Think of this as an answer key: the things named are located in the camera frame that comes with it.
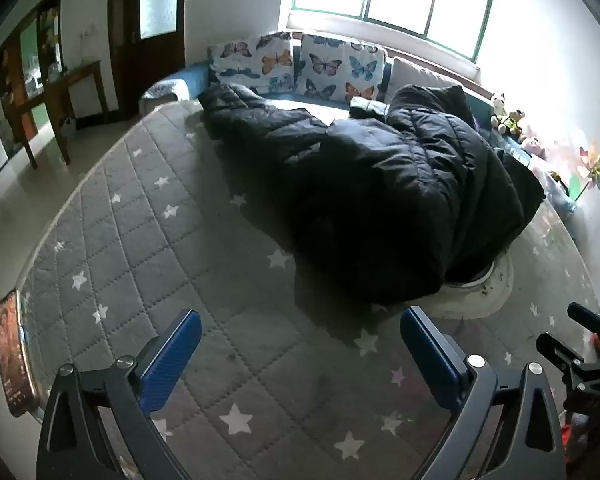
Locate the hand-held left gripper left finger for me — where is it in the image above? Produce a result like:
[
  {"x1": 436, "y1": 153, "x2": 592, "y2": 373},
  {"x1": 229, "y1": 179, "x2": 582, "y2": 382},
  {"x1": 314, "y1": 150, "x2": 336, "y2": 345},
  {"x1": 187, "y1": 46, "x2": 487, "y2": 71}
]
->
[{"x1": 36, "y1": 309, "x2": 202, "y2": 480}]

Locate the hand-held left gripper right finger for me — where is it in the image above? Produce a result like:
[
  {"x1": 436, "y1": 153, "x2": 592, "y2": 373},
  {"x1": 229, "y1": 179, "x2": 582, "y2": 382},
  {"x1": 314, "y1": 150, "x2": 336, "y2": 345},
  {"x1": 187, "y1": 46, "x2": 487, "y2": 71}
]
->
[{"x1": 400, "y1": 305, "x2": 566, "y2": 480}]

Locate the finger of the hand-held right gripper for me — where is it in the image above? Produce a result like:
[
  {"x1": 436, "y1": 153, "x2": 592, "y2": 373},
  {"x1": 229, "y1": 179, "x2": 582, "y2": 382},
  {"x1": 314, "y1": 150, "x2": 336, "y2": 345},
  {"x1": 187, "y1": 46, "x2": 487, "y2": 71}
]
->
[
  {"x1": 567, "y1": 302, "x2": 600, "y2": 357},
  {"x1": 536, "y1": 332, "x2": 590, "y2": 392}
]

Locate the black puffer jacket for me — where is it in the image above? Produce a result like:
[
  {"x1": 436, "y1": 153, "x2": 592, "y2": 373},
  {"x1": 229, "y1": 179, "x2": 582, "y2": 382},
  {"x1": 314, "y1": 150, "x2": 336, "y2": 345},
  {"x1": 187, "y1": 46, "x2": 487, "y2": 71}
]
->
[{"x1": 198, "y1": 82, "x2": 547, "y2": 306}]

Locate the white round pad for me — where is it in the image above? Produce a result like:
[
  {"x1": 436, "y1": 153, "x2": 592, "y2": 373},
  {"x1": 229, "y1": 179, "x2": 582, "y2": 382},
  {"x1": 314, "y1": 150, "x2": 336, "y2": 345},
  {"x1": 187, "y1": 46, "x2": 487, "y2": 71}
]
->
[{"x1": 442, "y1": 254, "x2": 516, "y2": 319}]

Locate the grey star-print quilted mattress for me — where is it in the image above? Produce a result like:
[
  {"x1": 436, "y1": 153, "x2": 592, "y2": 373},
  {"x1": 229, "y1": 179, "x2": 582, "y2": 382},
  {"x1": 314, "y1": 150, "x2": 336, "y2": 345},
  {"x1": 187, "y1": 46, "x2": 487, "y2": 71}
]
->
[{"x1": 17, "y1": 100, "x2": 600, "y2": 480}]

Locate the smartphone with lit screen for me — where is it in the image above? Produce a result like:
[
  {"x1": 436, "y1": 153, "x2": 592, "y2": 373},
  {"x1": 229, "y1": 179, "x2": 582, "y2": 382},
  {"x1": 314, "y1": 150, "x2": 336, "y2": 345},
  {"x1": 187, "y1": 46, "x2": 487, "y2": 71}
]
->
[{"x1": 0, "y1": 289, "x2": 38, "y2": 418}]

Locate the colourful pinwheel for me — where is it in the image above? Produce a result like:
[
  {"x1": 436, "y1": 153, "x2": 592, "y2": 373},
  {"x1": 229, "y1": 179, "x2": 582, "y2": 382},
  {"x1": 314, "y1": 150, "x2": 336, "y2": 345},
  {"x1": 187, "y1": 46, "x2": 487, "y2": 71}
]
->
[{"x1": 574, "y1": 141, "x2": 600, "y2": 202}]

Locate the pink plush toy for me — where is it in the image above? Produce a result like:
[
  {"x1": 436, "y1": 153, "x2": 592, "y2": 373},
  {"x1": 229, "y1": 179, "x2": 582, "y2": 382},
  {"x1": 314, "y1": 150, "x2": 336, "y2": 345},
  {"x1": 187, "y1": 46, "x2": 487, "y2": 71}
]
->
[{"x1": 520, "y1": 136, "x2": 547, "y2": 159}]

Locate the brown plush toy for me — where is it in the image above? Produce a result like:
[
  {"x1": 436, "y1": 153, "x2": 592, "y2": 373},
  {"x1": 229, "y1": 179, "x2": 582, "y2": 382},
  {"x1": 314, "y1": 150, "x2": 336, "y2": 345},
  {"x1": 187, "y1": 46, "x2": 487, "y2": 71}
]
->
[{"x1": 500, "y1": 109, "x2": 528, "y2": 142}]

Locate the panda plush toy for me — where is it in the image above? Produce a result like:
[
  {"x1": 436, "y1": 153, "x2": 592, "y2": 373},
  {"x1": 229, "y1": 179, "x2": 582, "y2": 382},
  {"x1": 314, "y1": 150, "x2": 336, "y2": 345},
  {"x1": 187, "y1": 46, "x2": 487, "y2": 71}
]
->
[{"x1": 490, "y1": 92, "x2": 511, "y2": 132}]

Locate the blue sofa back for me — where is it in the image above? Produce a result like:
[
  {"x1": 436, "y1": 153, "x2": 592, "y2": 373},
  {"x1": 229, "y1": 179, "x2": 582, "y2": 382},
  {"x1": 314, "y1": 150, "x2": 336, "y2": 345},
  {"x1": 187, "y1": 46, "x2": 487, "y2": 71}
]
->
[{"x1": 140, "y1": 57, "x2": 496, "y2": 121}]

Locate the beige cushion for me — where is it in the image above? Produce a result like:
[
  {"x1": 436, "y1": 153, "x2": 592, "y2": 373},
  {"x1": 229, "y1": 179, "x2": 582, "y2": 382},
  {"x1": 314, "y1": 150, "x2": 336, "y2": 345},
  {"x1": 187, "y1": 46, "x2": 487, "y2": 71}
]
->
[{"x1": 386, "y1": 57, "x2": 463, "y2": 106}]

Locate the wooden side table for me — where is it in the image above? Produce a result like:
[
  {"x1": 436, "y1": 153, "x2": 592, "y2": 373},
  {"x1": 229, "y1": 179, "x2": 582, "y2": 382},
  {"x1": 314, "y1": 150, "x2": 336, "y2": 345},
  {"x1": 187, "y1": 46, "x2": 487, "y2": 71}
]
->
[{"x1": 5, "y1": 60, "x2": 109, "y2": 170}]

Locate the butterfly-print pillow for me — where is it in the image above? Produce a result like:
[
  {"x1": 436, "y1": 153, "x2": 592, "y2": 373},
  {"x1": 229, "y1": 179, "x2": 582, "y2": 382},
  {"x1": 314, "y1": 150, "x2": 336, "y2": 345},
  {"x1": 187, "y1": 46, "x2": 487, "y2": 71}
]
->
[
  {"x1": 207, "y1": 31, "x2": 295, "y2": 95},
  {"x1": 296, "y1": 33, "x2": 388, "y2": 103}
]

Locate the dark wooden door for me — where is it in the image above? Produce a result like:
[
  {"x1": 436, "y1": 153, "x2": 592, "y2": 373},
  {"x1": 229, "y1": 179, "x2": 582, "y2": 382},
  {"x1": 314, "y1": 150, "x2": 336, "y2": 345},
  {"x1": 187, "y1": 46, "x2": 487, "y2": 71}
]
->
[{"x1": 107, "y1": 0, "x2": 188, "y2": 120}]

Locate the wooden display cabinet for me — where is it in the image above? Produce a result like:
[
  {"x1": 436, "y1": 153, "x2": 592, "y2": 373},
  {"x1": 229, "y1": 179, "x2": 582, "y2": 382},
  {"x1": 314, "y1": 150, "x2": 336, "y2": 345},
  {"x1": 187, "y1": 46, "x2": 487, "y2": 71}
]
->
[{"x1": 0, "y1": 0, "x2": 65, "y2": 158}]

